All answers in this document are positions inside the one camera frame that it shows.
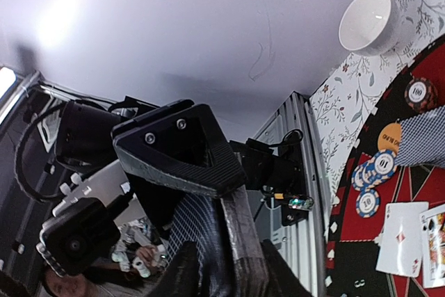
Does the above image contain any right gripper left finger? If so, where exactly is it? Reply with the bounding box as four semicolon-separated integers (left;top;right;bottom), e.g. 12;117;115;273
147;241;199;297

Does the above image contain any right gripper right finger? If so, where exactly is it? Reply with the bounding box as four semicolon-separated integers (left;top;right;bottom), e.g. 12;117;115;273
261;239;312;297

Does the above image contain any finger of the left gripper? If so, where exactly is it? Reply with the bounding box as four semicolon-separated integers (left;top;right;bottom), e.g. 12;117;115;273
111;99;247;198

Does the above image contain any blue playing card deck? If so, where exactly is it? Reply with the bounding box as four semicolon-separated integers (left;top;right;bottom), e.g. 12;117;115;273
166;191;270;297

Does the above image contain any single blue white chip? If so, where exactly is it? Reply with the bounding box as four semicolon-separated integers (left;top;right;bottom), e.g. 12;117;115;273
355;188;380;218

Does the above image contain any spread blue chips pile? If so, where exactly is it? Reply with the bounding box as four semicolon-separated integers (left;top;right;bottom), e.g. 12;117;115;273
351;149;397;191

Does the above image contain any queen of spades card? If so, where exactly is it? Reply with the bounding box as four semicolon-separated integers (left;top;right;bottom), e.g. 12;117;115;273
420;204;444;289

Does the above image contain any red black chip stack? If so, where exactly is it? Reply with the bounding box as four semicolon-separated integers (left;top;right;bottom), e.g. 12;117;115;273
404;77;438;113

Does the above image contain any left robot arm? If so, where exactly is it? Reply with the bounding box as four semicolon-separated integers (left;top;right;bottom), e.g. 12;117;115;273
55;99;305;226

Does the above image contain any person behind the rig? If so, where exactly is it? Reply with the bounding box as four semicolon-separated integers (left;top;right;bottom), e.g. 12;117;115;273
41;264;160;297

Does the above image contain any round red black poker mat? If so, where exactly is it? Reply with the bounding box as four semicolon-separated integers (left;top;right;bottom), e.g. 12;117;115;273
325;37;444;296

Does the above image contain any floral table cover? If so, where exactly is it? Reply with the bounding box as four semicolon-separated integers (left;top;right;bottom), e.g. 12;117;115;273
309;0;444;199

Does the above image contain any orange big blind button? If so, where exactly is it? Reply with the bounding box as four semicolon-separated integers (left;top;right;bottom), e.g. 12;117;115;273
377;122;401;154

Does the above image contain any white ceramic bowl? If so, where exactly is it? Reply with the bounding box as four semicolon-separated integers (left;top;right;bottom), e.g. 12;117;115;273
338;0;402;56

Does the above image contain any aluminium front rail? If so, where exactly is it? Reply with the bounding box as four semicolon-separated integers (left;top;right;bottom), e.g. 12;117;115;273
249;92;330;296

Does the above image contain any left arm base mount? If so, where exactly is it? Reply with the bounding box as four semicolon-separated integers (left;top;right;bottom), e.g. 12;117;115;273
260;129;314;227

